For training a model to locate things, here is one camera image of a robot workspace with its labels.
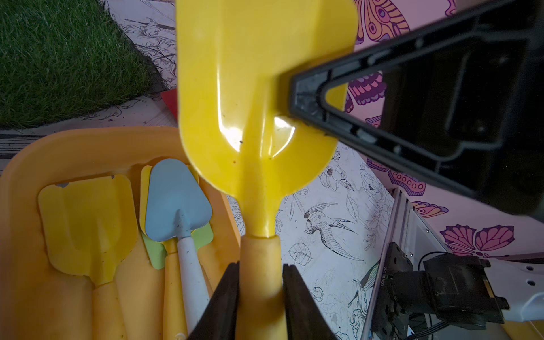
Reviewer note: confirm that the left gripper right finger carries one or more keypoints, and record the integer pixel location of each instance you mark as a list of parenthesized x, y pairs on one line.
[(303, 317)]

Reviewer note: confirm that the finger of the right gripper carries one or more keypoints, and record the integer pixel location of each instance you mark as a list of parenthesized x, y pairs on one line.
[(463, 106)]

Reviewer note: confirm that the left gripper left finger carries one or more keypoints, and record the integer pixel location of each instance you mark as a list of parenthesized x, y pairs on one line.
[(220, 317)]

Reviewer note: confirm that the blue trowel white handle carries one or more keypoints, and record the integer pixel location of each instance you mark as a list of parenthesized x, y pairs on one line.
[(176, 206)]

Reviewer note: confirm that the yellow plastic shovel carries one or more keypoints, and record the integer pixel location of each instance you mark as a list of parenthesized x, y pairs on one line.
[(90, 227), (235, 60)]

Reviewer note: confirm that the yellow plastic storage box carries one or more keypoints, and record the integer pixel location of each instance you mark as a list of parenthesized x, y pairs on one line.
[(39, 302)]

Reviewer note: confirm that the red shovel wooden handle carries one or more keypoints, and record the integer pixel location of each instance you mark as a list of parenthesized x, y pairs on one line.
[(170, 98)]

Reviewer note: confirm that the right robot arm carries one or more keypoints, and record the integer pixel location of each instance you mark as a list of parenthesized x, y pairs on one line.
[(464, 287)]

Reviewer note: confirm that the artificial grass mat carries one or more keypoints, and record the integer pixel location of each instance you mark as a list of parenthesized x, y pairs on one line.
[(66, 59)]

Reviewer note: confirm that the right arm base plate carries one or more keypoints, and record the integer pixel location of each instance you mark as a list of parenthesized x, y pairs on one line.
[(389, 320)]

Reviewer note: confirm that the aluminium frame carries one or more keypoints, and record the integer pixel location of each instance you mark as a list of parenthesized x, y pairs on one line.
[(407, 240)]

